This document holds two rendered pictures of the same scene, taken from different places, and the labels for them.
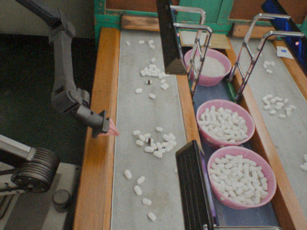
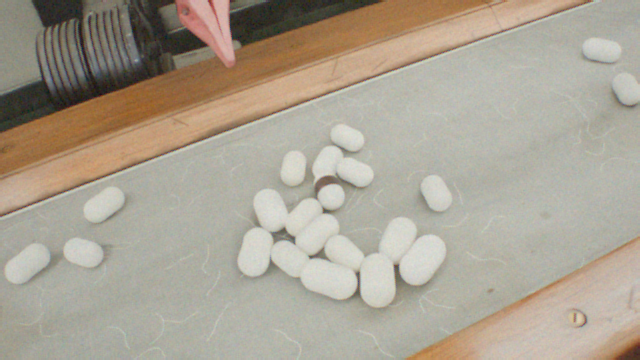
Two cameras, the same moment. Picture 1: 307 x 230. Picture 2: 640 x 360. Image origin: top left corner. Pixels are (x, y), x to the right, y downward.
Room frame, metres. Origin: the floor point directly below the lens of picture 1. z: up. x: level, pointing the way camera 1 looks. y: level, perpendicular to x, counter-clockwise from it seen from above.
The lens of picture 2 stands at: (0.69, -0.33, 1.02)
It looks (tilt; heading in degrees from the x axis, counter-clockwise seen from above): 39 degrees down; 83
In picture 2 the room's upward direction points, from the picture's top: 11 degrees counter-clockwise
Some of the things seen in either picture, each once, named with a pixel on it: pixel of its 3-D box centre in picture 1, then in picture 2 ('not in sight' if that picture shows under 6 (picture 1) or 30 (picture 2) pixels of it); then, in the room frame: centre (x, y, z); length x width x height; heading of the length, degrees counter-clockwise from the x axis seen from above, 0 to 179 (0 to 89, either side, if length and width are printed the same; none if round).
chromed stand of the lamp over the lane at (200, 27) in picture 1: (180, 59); not in sight; (1.14, -0.08, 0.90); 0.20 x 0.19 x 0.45; 10
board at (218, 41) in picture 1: (201, 39); not in sight; (1.56, -0.21, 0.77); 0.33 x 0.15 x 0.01; 100
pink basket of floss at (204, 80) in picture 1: (205, 68); not in sight; (1.34, -0.25, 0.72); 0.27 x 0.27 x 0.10
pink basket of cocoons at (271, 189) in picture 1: (237, 180); not in sight; (0.64, -0.37, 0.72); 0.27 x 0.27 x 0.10
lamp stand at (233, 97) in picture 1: (260, 64); not in sight; (1.21, -0.48, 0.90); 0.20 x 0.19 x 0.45; 10
